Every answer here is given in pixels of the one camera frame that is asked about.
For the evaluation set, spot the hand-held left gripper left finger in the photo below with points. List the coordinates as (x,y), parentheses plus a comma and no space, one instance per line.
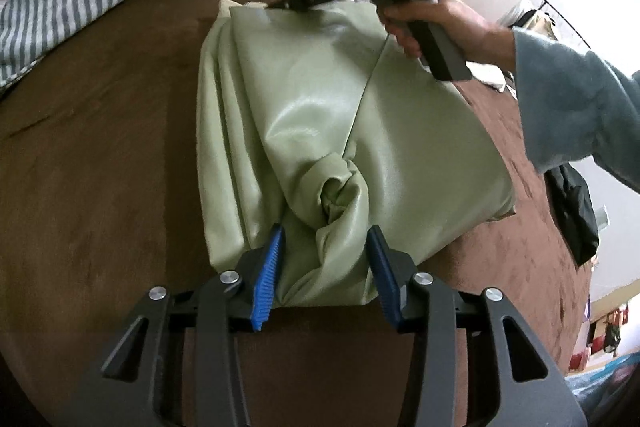
(265,282)

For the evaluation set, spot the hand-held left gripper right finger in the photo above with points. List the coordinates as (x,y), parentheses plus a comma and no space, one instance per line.
(387,282)

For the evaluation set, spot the green jacket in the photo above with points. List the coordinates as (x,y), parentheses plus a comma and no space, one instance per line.
(400,132)

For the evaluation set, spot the clothes rack with clothes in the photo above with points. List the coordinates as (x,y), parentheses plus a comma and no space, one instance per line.
(525,14)

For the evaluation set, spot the person's right hand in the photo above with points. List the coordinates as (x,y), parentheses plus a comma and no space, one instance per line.
(470,29)

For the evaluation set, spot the black clothing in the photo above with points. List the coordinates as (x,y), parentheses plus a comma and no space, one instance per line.
(575,217)

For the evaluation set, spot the blue plastic bag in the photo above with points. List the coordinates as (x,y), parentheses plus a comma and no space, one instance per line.
(605,382)

